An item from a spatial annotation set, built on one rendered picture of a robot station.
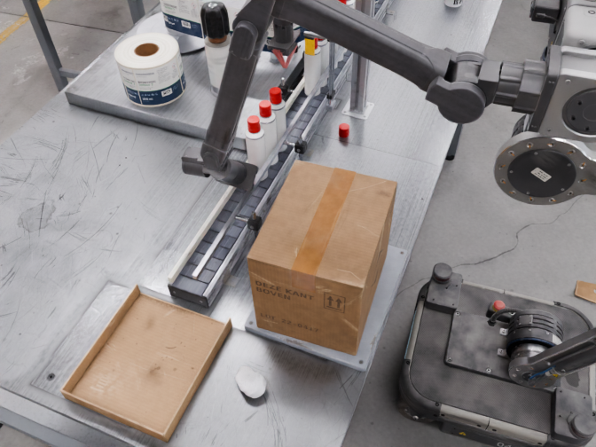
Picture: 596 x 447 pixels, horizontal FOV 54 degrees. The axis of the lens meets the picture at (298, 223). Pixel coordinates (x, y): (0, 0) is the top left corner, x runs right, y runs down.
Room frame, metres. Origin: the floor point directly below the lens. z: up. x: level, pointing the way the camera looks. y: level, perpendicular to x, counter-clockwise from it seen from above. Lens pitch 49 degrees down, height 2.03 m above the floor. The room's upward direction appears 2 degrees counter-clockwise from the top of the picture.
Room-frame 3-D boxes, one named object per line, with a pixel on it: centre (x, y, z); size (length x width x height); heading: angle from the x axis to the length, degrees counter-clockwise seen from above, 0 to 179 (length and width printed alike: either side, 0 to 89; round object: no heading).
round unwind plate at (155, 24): (1.95, 0.42, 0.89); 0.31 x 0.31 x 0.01
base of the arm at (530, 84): (0.79, -0.38, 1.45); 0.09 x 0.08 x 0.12; 160
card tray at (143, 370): (0.64, 0.34, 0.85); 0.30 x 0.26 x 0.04; 156
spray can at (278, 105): (1.30, 0.05, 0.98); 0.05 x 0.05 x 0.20
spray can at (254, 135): (1.18, 0.11, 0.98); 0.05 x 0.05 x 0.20
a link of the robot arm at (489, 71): (0.81, -0.30, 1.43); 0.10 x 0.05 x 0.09; 70
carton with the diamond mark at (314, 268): (0.81, -0.06, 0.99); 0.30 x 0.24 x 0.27; 160
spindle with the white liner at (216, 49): (1.60, 0.23, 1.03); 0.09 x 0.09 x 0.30
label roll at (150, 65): (1.62, 0.46, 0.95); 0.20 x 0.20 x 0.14
